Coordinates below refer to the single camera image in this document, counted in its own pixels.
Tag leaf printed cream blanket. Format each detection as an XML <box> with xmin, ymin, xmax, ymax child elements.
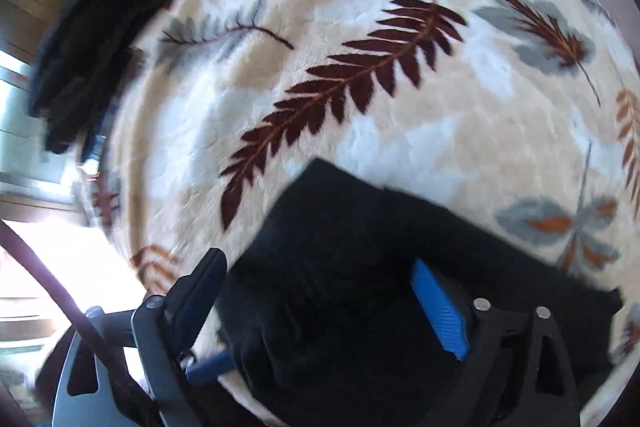
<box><xmin>75</xmin><ymin>0</ymin><xmax>640</xmax><ymax>427</ymax></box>

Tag dark maroon strap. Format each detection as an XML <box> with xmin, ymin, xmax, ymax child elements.
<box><xmin>0</xmin><ymin>219</ymin><xmax>156</xmax><ymax>427</ymax></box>

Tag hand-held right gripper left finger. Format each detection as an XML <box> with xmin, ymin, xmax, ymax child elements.
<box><xmin>52</xmin><ymin>248</ymin><xmax>234</xmax><ymax>427</ymax></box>

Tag dark cloth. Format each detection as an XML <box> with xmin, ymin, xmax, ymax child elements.
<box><xmin>29</xmin><ymin>0</ymin><xmax>321</xmax><ymax>158</ymax></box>

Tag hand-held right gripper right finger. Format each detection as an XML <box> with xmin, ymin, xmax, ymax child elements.
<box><xmin>410</xmin><ymin>258</ymin><xmax>584</xmax><ymax>427</ymax></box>

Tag black pants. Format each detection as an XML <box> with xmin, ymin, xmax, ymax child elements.
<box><xmin>215</xmin><ymin>157</ymin><xmax>624</xmax><ymax>427</ymax></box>

